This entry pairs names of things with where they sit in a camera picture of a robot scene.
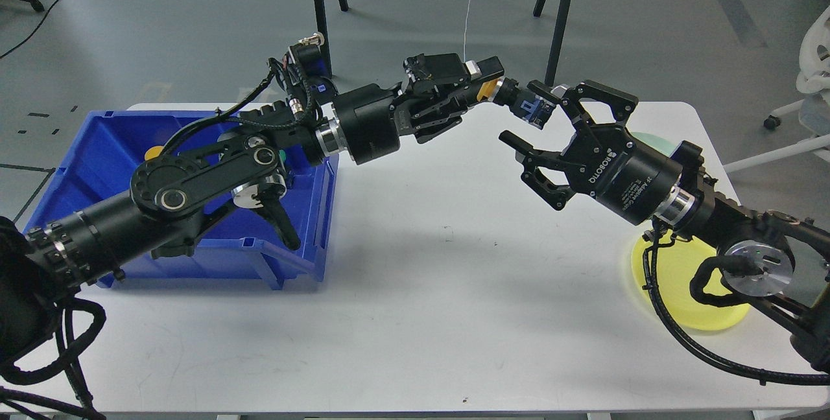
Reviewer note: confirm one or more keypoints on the yellow plate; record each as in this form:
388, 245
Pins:
677, 265

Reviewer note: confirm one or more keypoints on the white office chair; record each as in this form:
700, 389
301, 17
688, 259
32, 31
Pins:
813, 82

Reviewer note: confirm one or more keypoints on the black tripod legs right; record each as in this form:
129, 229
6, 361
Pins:
557, 36

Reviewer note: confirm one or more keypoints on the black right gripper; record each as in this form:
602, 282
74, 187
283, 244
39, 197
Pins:
619, 174

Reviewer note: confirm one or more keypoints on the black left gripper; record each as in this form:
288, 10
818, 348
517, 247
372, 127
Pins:
369, 122

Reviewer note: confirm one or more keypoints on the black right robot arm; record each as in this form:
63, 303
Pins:
753, 261

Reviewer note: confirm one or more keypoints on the blue plastic bin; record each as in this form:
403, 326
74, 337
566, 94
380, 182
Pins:
111, 144

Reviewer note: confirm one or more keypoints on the pale green plate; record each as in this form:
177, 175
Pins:
660, 144

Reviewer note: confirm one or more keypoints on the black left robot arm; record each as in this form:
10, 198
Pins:
207, 170

